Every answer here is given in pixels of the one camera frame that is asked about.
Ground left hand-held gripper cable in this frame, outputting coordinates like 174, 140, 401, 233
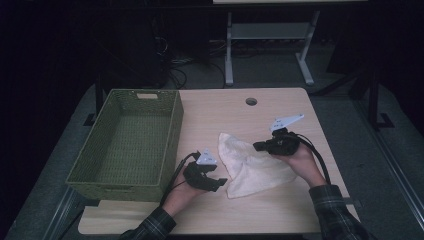
159, 151, 202, 207

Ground black stand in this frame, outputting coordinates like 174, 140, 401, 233
348, 71, 396, 132
82, 71, 108, 128

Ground right hand-held gripper cable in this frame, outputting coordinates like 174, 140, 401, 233
290, 132, 332, 186

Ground aluminium floor rail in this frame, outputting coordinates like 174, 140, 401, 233
353, 99, 424, 233
41, 186, 86, 240

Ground person's right hand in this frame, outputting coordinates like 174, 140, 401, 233
271, 143, 328, 188

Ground white metal stand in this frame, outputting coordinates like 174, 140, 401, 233
212, 0, 368, 87

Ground cream towel with brown pattern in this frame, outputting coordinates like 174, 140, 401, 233
217, 132, 300, 200

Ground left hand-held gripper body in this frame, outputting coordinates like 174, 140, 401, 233
182, 148, 219, 193

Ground hand-held gripper cable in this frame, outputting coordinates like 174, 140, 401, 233
159, 151, 202, 207
290, 132, 332, 186

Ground green woven basket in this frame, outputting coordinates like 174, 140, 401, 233
65, 88, 185, 203

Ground person's left hand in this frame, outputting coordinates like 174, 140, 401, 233
161, 166, 208, 218

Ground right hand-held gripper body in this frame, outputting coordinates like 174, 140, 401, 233
266, 113, 305, 157

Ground tangle of black floor cables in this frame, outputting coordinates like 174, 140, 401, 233
151, 19, 228, 91

